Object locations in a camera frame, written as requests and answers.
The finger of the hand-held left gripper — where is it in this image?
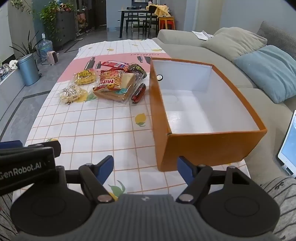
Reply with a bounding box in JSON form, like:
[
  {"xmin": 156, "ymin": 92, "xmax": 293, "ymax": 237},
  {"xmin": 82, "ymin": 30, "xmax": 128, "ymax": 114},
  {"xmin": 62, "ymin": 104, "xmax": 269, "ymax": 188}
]
[
  {"xmin": 23, "ymin": 141, "xmax": 62, "ymax": 161},
  {"xmin": 0, "ymin": 140, "xmax": 24, "ymax": 149}
]

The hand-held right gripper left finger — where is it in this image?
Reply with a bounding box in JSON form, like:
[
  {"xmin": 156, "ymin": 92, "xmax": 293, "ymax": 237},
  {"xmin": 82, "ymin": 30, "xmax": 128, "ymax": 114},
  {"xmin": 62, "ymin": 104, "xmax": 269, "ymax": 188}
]
[{"xmin": 57, "ymin": 155, "xmax": 115, "ymax": 205}]

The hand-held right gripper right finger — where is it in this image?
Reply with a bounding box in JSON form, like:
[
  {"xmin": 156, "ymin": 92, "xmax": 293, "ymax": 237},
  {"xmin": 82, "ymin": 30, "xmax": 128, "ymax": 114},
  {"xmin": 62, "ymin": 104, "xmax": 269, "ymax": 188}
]
[{"xmin": 175, "ymin": 156, "xmax": 253, "ymax": 205}]

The orange cardboard box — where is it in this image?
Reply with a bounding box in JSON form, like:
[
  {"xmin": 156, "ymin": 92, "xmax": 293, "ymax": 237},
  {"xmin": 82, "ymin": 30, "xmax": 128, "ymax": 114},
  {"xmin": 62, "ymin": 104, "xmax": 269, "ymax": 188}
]
[{"xmin": 149, "ymin": 57, "xmax": 268, "ymax": 172}]

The clear brown cookie packet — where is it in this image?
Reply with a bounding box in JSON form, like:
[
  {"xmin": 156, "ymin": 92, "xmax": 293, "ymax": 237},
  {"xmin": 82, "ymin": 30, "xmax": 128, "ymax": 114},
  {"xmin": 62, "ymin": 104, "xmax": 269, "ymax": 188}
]
[{"xmin": 59, "ymin": 84, "xmax": 90, "ymax": 106}]

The yellow waffle cookie packet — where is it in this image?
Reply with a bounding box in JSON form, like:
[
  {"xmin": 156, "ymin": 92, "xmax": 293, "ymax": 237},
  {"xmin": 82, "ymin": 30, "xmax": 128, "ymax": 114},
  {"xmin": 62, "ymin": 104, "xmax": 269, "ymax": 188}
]
[{"xmin": 73, "ymin": 70, "xmax": 97, "ymax": 86}]

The long red snack packet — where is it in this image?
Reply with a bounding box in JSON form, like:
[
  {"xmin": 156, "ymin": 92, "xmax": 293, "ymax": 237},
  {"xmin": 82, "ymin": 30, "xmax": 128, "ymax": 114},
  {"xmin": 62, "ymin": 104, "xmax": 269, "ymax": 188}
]
[{"xmin": 99, "ymin": 60, "xmax": 129, "ymax": 71}]

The lemon print checked tablecloth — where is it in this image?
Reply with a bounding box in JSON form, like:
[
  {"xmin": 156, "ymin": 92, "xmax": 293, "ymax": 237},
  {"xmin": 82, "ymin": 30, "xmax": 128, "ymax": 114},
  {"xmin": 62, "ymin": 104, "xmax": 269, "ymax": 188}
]
[{"xmin": 11, "ymin": 38, "xmax": 252, "ymax": 202}]

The grey low cabinet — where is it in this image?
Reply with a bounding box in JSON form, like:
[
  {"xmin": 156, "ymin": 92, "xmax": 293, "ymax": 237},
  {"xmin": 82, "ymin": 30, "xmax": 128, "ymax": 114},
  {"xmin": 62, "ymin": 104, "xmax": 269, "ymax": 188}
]
[{"xmin": 0, "ymin": 65, "xmax": 26, "ymax": 103}]

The blue metal trash bin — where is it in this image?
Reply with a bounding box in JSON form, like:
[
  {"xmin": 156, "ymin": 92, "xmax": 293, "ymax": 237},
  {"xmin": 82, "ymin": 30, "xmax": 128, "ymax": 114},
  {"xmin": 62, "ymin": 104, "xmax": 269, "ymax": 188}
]
[{"xmin": 17, "ymin": 53, "xmax": 40, "ymax": 87}]

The red sausage stick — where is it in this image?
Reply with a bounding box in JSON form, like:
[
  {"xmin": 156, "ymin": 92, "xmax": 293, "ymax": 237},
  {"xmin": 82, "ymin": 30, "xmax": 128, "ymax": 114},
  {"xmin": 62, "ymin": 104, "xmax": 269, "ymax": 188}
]
[{"xmin": 131, "ymin": 83, "xmax": 147, "ymax": 104}]

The orange noodle snack packet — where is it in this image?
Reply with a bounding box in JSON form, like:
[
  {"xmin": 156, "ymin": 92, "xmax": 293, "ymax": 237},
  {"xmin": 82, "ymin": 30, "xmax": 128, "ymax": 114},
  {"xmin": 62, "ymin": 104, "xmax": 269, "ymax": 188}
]
[{"xmin": 93, "ymin": 70, "xmax": 124, "ymax": 93}]

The sliced bread packet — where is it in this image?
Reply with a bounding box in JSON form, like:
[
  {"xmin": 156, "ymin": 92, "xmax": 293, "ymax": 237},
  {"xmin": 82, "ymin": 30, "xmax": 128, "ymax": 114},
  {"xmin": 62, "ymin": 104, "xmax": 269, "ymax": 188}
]
[{"xmin": 93, "ymin": 72, "xmax": 145, "ymax": 105}]

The small white appliance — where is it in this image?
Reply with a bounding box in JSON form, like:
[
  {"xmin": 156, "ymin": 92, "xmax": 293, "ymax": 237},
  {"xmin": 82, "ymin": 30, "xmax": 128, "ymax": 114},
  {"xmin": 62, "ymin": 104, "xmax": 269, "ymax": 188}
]
[{"xmin": 46, "ymin": 50, "xmax": 60, "ymax": 66}]

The grey striped cloth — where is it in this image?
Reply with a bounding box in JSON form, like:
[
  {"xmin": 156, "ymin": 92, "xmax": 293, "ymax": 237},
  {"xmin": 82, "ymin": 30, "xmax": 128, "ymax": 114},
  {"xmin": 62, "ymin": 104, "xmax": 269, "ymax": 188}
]
[{"xmin": 0, "ymin": 176, "xmax": 296, "ymax": 241}]

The spiky potted plant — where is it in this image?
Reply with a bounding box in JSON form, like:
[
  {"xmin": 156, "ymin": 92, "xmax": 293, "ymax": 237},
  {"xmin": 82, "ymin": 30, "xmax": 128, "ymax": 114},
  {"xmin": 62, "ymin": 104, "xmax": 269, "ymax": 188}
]
[{"xmin": 9, "ymin": 30, "xmax": 40, "ymax": 61}]

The blue water jug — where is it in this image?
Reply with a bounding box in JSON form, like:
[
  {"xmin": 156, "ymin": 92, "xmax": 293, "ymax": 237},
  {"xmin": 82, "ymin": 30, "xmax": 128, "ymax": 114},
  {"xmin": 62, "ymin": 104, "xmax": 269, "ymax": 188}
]
[{"xmin": 37, "ymin": 39, "xmax": 54, "ymax": 59}]

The black snack packet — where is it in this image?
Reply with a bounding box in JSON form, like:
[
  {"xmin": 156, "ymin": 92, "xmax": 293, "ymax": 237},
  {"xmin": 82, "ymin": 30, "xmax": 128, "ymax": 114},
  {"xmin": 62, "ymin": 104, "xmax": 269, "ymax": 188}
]
[{"xmin": 127, "ymin": 64, "xmax": 148, "ymax": 79}]

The white tablet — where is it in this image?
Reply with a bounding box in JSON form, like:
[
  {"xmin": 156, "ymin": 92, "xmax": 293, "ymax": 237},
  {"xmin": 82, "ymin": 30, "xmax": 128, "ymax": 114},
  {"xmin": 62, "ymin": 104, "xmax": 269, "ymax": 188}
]
[{"xmin": 277, "ymin": 109, "xmax": 296, "ymax": 179}]

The dark grey dresser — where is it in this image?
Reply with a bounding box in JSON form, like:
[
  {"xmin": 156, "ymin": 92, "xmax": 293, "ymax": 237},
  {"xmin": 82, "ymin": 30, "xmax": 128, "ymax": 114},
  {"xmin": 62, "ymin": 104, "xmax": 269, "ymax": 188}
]
[{"xmin": 50, "ymin": 9, "xmax": 77, "ymax": 50}]

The grey sofa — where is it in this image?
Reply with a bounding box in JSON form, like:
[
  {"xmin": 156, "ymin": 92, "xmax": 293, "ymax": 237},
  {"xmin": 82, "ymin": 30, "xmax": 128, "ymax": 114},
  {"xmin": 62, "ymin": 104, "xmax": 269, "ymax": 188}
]
[{"xmin": 151, "ymin": 21, "xmax": 296, "ymax": 186}]

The leafy trailing houseplant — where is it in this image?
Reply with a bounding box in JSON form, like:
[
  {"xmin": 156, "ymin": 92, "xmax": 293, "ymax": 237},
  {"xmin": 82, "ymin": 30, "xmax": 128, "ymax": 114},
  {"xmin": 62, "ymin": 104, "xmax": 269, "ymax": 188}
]
[{"xmin": 39, "ymin": 2, "xmax": 70, "ymax": 45}]

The light blue pillow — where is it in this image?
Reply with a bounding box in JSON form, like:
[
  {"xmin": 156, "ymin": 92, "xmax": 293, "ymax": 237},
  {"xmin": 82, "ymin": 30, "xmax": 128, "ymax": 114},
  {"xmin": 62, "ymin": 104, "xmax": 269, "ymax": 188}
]
[{"xmin": 234, "ymin": 45, "xmax": 296, "ymax": 104}]

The beige pillow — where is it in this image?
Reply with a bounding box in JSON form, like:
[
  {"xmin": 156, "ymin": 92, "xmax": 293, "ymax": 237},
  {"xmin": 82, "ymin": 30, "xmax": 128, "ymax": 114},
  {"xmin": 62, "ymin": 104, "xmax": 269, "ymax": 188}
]
[{"xmin": 201, "ymin": 27, "xmax": 268, "ymax": 62}]

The white paper sheet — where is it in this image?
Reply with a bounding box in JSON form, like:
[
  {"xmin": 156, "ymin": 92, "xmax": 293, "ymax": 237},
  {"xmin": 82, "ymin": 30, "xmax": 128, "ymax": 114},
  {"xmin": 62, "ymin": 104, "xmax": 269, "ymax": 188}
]
[{"xmin": 192, "ymin": 30, "xmax": 214, "ymax": 41}]

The black dining chair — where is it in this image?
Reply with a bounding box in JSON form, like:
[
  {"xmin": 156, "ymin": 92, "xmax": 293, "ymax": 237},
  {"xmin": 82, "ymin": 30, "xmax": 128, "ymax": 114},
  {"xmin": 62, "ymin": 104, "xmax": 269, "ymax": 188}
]
[
  {"xmin": 126, "ymin": 7, "xmax": 142, "ymax": 33},
  {"xmin": 142, "ymin": 5, "xmax": 160, "ymax": 32}
]

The orange plastic stool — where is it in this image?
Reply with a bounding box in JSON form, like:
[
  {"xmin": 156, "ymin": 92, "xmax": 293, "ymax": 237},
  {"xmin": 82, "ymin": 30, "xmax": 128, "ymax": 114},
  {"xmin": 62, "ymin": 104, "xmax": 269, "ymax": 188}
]
[{"xmin": 158, "ymin": 17, "xmax": 176, "ymax": 31}]

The black dining table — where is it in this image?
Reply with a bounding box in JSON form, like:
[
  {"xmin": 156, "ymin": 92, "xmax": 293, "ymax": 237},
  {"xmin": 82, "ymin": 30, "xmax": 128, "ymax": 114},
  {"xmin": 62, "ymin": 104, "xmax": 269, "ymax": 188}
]
[{"xmin": 117, "ymin": 9, "xmax": 160, "ymax": 39}]

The dark grey pillow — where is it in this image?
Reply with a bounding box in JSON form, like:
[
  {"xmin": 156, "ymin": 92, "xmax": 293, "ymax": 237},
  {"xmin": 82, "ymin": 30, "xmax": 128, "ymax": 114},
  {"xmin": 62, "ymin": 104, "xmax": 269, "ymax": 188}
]
[{"xmin": 257, "ymin": 21, "xmax": 296, "ymax": 58}]

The yellow cloth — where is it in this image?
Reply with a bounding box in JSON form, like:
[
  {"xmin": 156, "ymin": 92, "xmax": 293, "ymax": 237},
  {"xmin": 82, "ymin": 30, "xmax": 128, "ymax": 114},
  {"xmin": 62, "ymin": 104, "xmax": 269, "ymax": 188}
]
[{"xmin": 148, "ymin": 1, "xmax": 172, "ymax": 18}]

